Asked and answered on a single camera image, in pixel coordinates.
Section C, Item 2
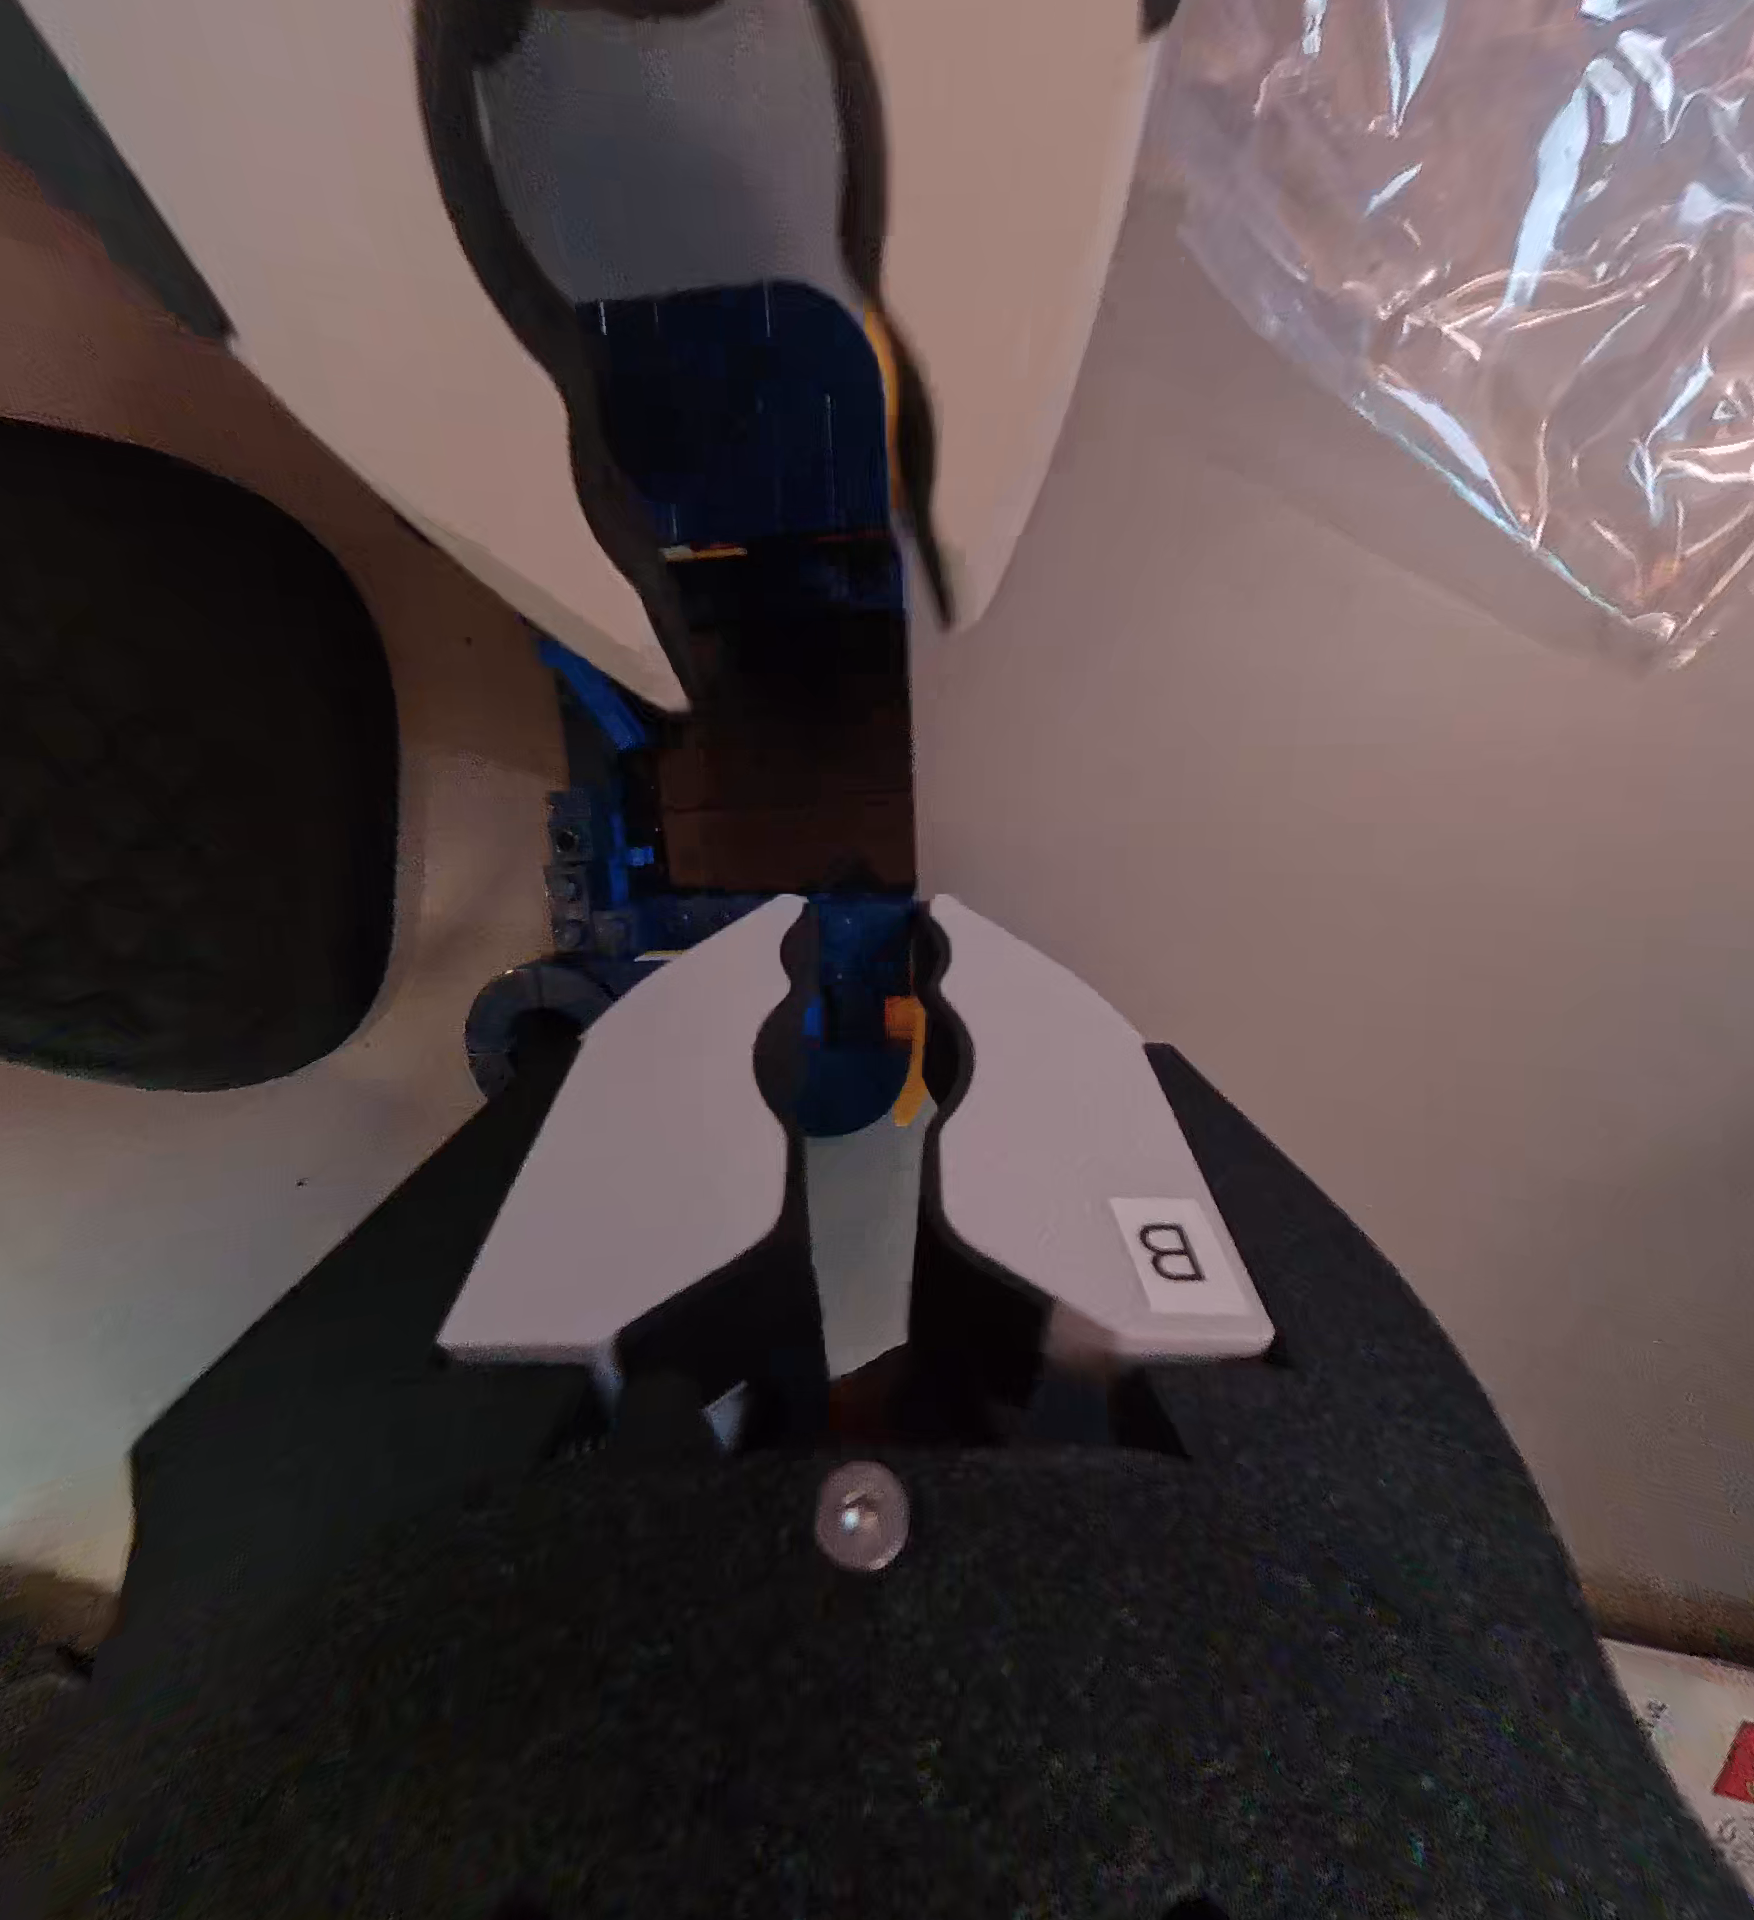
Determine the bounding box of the dark blue toy brick model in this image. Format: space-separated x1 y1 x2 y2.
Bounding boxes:
463 283 969 1139

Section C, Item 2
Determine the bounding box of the white instruction booklet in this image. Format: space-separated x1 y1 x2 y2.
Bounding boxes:
1604 1636 1754 1920

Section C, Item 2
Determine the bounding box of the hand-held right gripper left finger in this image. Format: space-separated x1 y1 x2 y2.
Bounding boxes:
438 895 829 1411

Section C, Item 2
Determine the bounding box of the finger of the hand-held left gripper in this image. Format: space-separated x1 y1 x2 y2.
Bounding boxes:
815 0 1172 635
14 0 702 713

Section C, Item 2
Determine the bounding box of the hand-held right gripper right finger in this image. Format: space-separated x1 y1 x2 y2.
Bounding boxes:
908 895 1276 1411

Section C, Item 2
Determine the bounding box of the large clear plastic bag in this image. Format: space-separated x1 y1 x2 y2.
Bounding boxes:
1139 0 1754 669

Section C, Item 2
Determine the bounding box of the black wrist rest cushion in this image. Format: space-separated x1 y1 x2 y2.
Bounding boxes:
0 405 401 1094

